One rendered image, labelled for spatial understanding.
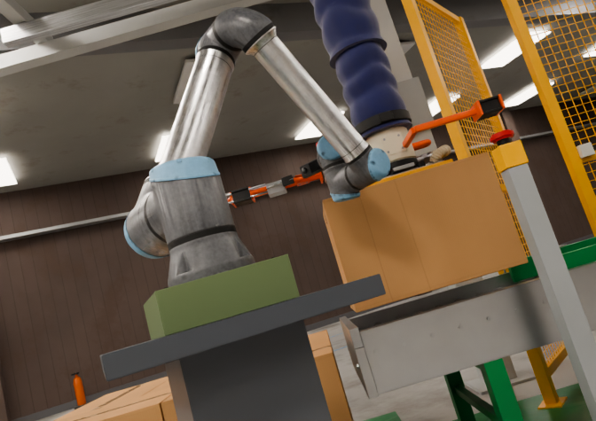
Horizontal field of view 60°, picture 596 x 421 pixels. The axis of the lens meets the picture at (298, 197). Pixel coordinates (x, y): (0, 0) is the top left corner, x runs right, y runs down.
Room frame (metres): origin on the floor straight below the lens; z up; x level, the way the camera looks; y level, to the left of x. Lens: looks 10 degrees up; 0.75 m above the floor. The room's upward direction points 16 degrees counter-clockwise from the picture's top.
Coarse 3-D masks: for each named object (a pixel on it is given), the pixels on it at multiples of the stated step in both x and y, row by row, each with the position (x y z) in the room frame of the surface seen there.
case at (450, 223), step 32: (480, 160) 1.78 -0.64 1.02; (384, 192) 1.78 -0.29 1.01; (416, 192) 1.78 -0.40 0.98; (448, 192) 1.78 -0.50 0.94; (480, 192) 1.78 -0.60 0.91; (352, 224) 1.78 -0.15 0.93; (384, 224) 1.78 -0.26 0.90; (416, 224) 1.78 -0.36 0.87; (448, 224) 1.78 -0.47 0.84; (480, 224) 1.78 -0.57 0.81; (512, 224) 1.78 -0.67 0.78; (352, 256) 1.78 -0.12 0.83; (384, 256) 1.78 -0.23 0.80; (416, 256) 1.78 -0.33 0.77; (448, 256) 1.78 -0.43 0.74; (480, 256) 1.78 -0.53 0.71; (512, 256) 1.78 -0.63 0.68; (416, 288) 1.78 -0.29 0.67
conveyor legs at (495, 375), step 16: (480, 368) 1.70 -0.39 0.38; (496, 368) 1.65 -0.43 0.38; (448, 384) 2.31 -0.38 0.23; (496, 384) 1.65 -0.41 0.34; (464, 400) 2.29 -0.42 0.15; (480, 400) 2.00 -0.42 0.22; (496, 400) 1.65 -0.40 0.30; (512, 400) 1.65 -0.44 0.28; (464, 416) 2.29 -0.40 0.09; (496, 416) 1.78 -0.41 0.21; (512, 416) 1.65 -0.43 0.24
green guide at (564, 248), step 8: (584, 240) 2.23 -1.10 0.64; (592, 240) 2.23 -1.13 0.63; (560, 248) 2.22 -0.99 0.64; (568, 248) 2.22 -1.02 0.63; (576, 248) 2.23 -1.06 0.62; (528, 256) 2.23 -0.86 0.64; (528, 264) 2.22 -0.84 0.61; (512, 272) 2.22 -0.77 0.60; (520, 272) 2.22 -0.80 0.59; (528, 272) 2.22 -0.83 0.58; (536, 272) 2.22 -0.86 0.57; (520, 280) 2.22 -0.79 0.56
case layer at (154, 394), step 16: (320, 336) 2.50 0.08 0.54; (320, 352) 1.88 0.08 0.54; (320, 368) 1.79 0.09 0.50; (336, 368) 1.80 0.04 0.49; (144, 384) 2.72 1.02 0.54; (160, 384) 2.46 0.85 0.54; (336, 384) 1.80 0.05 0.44; (96, 400) 2.60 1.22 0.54; (112, 400) 2.36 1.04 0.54; (128, 400) 2.16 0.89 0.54; (144, 400) 2.00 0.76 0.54; (160, 400) 1.86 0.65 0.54; (336, 400) 1.80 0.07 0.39; (64, 416) 2.28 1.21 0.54; (80, 416) 2.09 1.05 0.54; (96, 416) 1.94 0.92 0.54; (112, 416) 1.80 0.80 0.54; (128, 416) 1.78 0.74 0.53; (144, 416) 1.79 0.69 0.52; (160, 416) 1.79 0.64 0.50; (336, 416) 1.79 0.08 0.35
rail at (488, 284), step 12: (504, 276) 2.31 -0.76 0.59; (456, 288) 2.30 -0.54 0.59; (468, 288) 2.30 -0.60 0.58; (480, 288) 2.30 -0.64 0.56; (492, 288) 2.30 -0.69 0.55; (420, 300) 2.30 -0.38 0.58; (432, 300) 2.30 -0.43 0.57; (444, 300) 2.30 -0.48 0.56; (372, 312) 2.30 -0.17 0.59; (384, 312) 2.30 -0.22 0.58; (396, 312) 2.30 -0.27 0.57; (408, 312) 2.30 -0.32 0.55; (360, 324) 2.30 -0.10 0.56; (372, 324) 2.30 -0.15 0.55
